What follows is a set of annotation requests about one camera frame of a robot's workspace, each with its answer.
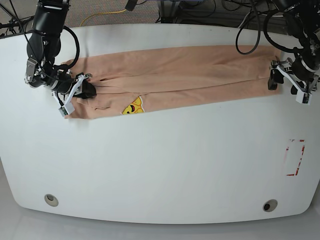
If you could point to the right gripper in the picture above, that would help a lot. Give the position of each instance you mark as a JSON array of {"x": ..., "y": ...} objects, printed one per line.
[{"x": 55, "y": 80}]

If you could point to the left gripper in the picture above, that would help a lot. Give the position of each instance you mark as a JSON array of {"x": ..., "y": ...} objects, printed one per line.
[{"x": 304, "y": 66}]

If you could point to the peach T-shirt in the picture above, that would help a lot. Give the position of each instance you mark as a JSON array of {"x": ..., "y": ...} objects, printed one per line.
[{"x": 166, "y": 78}]

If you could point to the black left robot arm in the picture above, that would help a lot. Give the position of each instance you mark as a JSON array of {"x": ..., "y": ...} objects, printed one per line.
[{"x": 303, "y": 19}]

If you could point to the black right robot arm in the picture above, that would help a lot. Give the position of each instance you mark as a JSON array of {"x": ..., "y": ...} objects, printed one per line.
[{"x": 43, "y": 47}]

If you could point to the red tape rectangle marking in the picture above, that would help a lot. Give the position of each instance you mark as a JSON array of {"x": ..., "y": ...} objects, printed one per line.
[{"x": 293, "y": 156}]

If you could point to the left table grommet hole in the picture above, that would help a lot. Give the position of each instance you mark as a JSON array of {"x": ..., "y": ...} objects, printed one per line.
[{"x": 51, "y": 200}]

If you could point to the table grommet hole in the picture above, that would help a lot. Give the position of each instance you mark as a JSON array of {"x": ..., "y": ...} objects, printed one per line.
[
  {"x": 51, "y": 200},
  {"x": 270, "y": 205}
]

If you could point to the right table grommet hole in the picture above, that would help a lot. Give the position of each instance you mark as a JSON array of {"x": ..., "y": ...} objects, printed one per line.
[{"x": 270, "y": 205}]

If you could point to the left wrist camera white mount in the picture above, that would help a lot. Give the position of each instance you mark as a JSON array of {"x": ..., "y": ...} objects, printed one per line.
[{"x": 304, "y": 89}]

